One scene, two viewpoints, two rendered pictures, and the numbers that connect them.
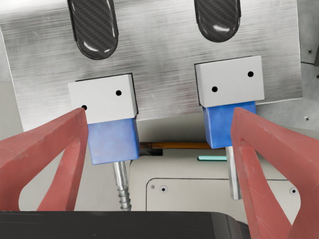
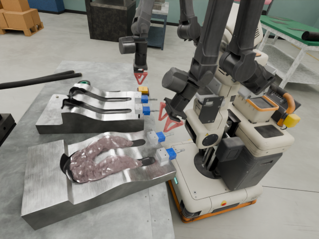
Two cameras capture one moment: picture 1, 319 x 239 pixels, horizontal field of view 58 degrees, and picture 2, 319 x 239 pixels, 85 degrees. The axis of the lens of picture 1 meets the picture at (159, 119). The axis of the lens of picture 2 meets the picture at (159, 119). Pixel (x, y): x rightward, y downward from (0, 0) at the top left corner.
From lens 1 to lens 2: 0.61 m
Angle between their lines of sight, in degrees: 47
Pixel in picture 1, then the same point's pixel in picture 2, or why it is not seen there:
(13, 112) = not seen: outside the picture
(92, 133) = (170, 155)
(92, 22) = (147, 162)
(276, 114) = not seen: hidden behind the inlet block
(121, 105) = (162, 149)
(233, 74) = (151, 134)
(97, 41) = (151, 160)
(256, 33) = (142, 136)
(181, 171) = (184, 187)
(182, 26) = (144, 147)
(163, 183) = (192, 193)
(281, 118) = not seen: hidden behind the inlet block
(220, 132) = (162, 136)
